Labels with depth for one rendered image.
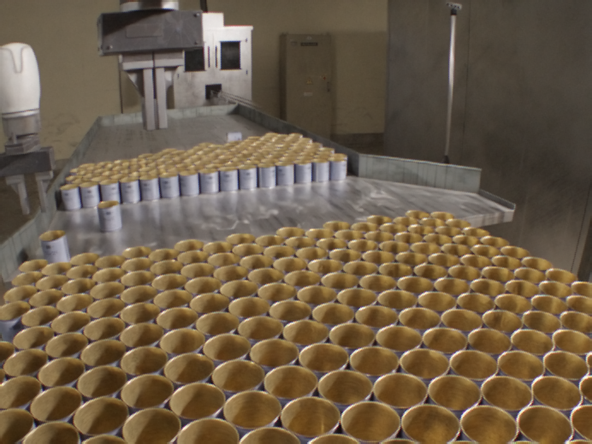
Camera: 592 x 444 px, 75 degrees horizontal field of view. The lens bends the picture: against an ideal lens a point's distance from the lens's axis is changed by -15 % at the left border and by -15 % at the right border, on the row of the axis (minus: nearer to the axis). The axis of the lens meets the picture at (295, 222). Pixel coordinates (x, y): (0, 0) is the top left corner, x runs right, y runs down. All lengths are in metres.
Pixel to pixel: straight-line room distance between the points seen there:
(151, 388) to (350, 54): 7.94
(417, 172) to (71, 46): 6.45
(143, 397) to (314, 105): 7.22
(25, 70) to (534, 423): 1.12
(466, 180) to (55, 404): 1.50
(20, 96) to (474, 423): 1.04
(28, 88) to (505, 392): 1.06
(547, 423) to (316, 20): 7.78
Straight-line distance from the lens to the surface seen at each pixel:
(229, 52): 6.12
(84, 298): 0.86
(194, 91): 6.07
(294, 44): 7.51
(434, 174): 1.74
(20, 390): 0.69
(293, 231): 1.09
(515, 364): 0.70
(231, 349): 0.69
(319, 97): 7.70
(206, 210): 1.44
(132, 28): 0.57
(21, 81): 1.07
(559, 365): 0.72
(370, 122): 8.63
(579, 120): 2.89
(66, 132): 7.62
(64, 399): 0.65
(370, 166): 1.79
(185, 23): 0.59
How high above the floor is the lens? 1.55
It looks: 21 degrees down
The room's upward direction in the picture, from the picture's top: straight up
